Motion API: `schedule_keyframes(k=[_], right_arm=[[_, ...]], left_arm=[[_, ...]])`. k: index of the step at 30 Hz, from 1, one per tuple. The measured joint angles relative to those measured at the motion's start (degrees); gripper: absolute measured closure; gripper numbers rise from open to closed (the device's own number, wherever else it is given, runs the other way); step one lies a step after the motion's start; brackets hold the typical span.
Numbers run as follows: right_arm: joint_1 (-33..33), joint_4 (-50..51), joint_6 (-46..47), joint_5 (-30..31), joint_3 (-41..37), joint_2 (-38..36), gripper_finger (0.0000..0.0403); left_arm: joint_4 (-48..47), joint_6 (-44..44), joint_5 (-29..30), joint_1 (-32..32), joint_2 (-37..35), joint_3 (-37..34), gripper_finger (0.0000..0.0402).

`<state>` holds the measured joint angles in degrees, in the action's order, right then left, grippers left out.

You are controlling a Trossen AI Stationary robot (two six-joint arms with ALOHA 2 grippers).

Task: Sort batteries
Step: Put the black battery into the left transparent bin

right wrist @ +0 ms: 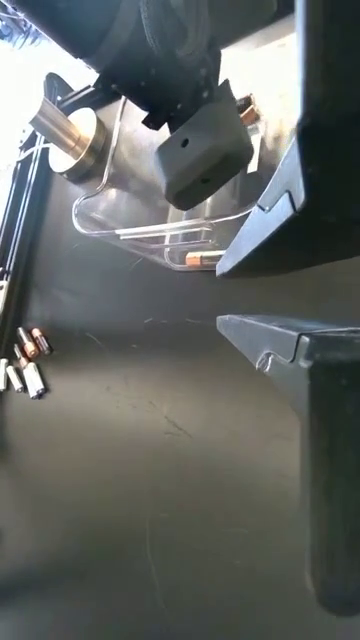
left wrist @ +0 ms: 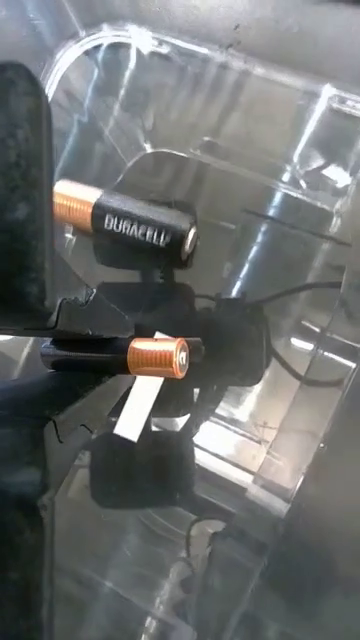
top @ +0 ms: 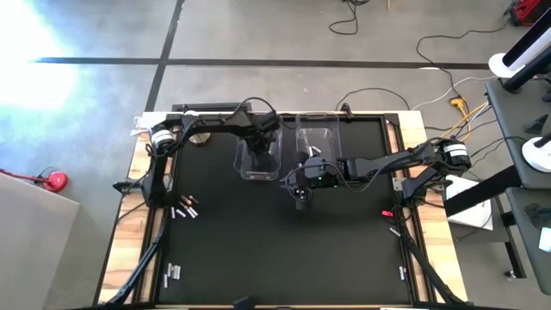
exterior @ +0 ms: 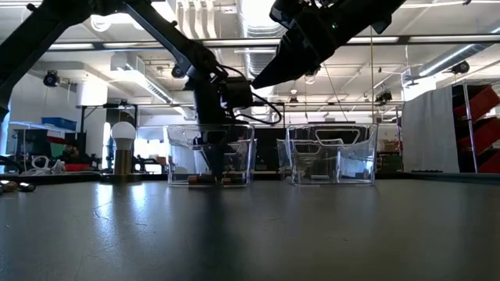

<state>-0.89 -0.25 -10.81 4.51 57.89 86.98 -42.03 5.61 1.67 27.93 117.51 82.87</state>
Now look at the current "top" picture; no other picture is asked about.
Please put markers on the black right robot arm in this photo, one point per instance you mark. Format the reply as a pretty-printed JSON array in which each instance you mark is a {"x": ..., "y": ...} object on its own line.
[{"x": 387, "y": 160}]

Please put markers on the grey cabinet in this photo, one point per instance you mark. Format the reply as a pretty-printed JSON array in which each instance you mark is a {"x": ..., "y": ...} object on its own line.
[{"x": 30, "y": 249}]

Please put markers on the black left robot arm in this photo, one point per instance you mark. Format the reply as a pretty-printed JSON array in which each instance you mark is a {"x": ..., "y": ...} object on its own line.
[{"x": 206, "y": 122}]

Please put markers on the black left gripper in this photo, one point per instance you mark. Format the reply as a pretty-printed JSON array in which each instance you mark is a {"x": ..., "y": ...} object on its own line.
[{"x": 260, "y": 133}]

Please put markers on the black frame strut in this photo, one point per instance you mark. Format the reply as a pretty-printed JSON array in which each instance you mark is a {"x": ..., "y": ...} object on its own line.
[
  {"x": 424, "y": 267},
  {"x": 142, "y": 267}
]

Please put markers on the grey side table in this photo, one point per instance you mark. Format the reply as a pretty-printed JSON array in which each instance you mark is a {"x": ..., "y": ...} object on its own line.
[
  {"x": 512, "y": 129},
  {"x": 534, "y": 254}
]

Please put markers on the white board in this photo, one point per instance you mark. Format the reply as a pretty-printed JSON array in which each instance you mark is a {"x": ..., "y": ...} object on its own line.
[{"x": 473, "y": 219}]

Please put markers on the red floor lamp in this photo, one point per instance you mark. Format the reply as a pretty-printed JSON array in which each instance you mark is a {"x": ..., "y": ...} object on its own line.
[{"x": 56, "y": 181}]

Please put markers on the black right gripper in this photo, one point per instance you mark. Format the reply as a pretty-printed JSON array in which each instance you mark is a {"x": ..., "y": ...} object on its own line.
[{"x": 316, "y": 172}]

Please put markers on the black and white pole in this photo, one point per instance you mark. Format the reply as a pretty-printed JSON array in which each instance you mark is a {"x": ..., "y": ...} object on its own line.
[{"x": 531, "y": 41}]

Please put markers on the small red clip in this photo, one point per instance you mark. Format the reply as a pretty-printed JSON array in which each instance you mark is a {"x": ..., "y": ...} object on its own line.
[{"x": 386, "y": 213}]

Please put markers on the pale paper note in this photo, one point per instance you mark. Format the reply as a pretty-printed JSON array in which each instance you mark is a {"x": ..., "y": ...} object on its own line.
[{"x": 546, "y": 240}]

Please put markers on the small black object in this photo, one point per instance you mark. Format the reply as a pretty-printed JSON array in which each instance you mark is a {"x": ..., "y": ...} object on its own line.
[{"x": 538, "y": 125}]

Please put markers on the black aluminium table frame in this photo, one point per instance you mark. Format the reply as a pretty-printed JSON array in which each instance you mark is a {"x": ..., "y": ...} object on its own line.
[{"x": 366, "y": 117}]

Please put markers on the black cloth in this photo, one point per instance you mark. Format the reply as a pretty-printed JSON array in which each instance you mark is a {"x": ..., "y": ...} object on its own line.
[{"x": 538, "y": 213}]

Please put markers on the clear plastic bin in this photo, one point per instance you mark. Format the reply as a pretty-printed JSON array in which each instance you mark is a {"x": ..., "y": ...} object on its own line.
[
  {"x": 327, "y": 133},
  {"x": 245, "y": 172}
]

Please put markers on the white round stand base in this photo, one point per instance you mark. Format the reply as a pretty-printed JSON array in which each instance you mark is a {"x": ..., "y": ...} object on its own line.
[
  {"x": 538, "y": 157},
  {"x": 499, "y": 66}
]

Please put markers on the red toolbox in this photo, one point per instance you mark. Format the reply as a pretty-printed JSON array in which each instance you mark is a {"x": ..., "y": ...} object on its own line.
[{"x": 527, "y": 10}]

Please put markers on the black flat bar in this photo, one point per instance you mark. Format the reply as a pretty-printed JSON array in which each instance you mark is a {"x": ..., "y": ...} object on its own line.
[{"x": 482, "y": 191}]

